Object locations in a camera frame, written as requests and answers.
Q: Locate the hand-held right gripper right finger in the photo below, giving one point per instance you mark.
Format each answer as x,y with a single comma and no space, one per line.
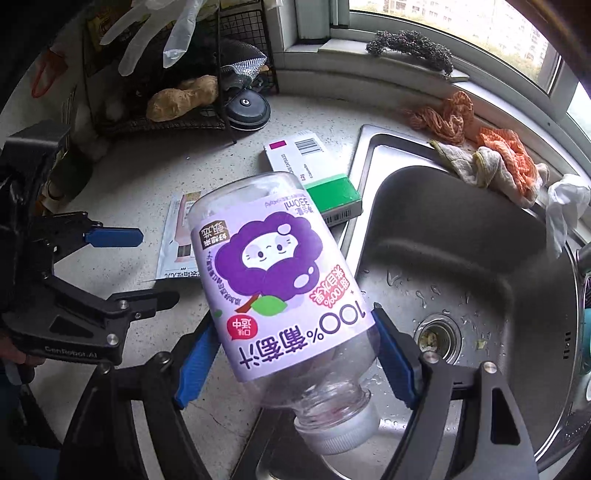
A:
397,360

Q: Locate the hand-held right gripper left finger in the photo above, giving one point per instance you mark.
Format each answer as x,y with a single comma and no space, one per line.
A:
196,364

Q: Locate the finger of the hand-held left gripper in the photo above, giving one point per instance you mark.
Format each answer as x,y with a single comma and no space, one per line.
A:
115,237
143,302

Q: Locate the clear plastic bottle purple label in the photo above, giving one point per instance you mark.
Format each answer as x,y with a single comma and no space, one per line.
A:
281,286

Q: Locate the person's left hand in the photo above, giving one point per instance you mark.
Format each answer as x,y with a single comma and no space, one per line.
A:
18,355

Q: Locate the white plastic pouch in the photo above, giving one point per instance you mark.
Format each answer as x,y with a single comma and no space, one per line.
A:
175,240

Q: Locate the stainless steel sink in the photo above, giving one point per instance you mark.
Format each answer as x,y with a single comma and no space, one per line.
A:
461,258

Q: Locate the ginger root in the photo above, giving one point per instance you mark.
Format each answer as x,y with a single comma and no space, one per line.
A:
182,99

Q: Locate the black round knob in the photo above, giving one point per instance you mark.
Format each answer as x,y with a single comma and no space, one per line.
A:
249,110

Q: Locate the green and white box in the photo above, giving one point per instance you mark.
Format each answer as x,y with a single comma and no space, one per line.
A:
323,180

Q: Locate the clear plastic glove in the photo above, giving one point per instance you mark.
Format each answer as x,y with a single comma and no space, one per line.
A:
147,32

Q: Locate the metal mesh strainer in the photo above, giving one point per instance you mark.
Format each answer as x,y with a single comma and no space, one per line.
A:
242,64

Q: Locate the orange and white rag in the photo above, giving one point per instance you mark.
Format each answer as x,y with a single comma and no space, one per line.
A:
503,161

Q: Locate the white crumpled plastic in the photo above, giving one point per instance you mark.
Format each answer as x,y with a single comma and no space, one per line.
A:
563,203

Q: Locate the dark steel wool scrubber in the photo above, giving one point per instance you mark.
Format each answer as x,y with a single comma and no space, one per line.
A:
411,48

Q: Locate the window frame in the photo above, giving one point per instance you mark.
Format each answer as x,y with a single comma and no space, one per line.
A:
461,27

